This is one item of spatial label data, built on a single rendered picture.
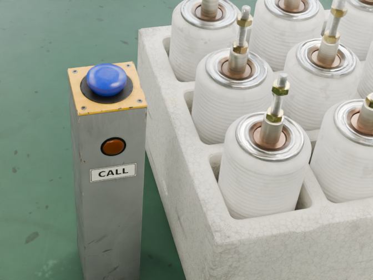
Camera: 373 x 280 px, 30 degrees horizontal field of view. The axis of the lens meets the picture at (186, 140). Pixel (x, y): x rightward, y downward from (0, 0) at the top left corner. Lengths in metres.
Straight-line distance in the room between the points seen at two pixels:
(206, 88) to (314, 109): 0.14
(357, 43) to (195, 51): 0.24
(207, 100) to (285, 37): 0.17
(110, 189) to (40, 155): 0.32
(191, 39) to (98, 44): 0.40
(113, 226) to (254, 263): 0.17
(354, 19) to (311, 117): 0.17
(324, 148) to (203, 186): 0.15
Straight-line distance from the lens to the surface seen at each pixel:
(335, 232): 0.82
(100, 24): 1.33
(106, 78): 0.70
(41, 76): 1.22
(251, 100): 0.82
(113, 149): 0.72
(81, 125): 0.70
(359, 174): 0.81
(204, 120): 0.86
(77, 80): 0.72
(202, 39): 0.90
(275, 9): 0.96
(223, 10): 0.94
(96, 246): 0.85
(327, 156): 0.81
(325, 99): 0.87
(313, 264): 0.86
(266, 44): 0.97
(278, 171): 0.74
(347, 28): 1.01
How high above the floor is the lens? 0.78
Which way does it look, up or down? 45 degrees down
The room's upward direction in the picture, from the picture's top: 6 degrees clockwise
